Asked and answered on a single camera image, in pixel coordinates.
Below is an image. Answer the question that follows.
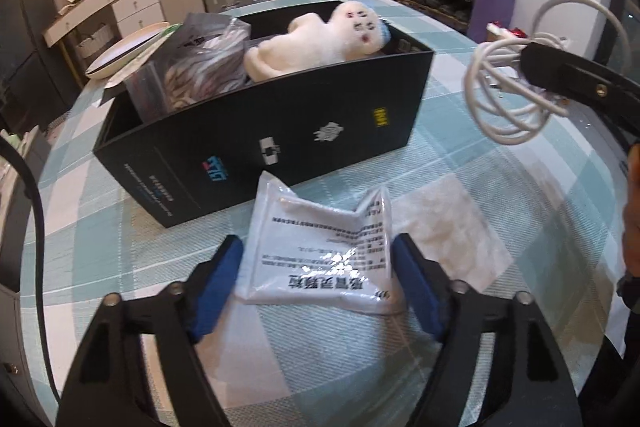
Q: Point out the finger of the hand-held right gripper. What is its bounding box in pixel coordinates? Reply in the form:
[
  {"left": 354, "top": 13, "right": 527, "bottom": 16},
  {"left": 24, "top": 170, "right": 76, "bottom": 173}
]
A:
[{"left": 520, "top": 41, "right": 640, "bottom": 136}]

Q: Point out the white plush toy with keychain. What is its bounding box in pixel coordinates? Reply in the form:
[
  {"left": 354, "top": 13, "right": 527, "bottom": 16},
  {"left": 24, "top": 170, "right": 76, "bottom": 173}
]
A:
[{"left": 243, "top": 1, "right": 391, "bottom": 83}]

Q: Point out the white cable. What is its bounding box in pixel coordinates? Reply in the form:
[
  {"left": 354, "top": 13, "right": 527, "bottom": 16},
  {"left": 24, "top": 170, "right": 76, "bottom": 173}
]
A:
[{"left": 462, "top": 0, "right": 631, "bottom": 146}]

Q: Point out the red snack bag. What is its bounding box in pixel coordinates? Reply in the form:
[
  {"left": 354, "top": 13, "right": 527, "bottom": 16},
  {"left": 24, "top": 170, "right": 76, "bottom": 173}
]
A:
[{"left": 487, "top": 22, "right": 529, "bottom": 43}]

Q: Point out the person's right hand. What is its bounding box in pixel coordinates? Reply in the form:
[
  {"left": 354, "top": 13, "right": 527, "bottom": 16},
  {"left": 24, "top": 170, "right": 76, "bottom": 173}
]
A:
[{"left": 621, "top": 202, "right": 640, "bottom": 278}]

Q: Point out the black cable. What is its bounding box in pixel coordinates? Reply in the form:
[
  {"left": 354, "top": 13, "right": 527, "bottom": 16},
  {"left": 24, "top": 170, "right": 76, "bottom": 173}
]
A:
[{"left": 0, "top": 136, "right": 67, "bottom": 427}]

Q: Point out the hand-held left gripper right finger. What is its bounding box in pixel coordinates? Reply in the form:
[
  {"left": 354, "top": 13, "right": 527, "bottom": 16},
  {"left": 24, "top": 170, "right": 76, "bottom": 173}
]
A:
[{"left": 391, "top": 233, "right": 583, "bottom": 427}]

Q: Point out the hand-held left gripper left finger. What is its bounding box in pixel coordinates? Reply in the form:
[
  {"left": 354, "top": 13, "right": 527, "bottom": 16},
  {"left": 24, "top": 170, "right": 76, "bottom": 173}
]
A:
[{"left": 56, "top": 234, "right": 245, "bottom": 427}]

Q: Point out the white dresser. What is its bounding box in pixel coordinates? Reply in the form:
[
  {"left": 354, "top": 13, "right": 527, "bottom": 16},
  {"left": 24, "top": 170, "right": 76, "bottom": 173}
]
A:
[{"left": 42, "top": 0, "right": 166, "bottom": 53}]

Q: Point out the zip bag of striped rope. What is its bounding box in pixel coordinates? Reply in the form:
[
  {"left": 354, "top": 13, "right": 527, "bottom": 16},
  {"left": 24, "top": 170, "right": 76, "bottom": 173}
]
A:
[{"left": 124, "top": 12, "right": 252, "bottom": 126}]

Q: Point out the grey refrigerator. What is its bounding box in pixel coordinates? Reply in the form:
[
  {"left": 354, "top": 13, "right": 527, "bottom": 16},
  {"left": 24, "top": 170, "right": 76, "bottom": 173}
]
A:
[{"left": 0, "top": 0, "right": 71, "bottom": 132}]

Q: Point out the purple bag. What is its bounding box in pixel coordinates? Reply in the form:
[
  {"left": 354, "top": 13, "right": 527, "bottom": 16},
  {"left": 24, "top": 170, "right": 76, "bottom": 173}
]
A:
[{"left": 469, "top": 0, "right": 517, "bottom": 46}]

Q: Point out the black cardboard box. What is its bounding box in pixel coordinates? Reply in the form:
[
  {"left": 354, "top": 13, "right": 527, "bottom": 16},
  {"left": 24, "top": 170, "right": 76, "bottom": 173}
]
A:
[{"left": 92, "top": 0, "right": 435, "bottom": 229}]

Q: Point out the white oval tray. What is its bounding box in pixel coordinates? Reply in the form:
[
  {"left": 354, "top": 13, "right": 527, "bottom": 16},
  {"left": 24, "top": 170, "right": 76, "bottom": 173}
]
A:
[{"left": 84, "top": 21, "right": 173, "bottom": 82}]

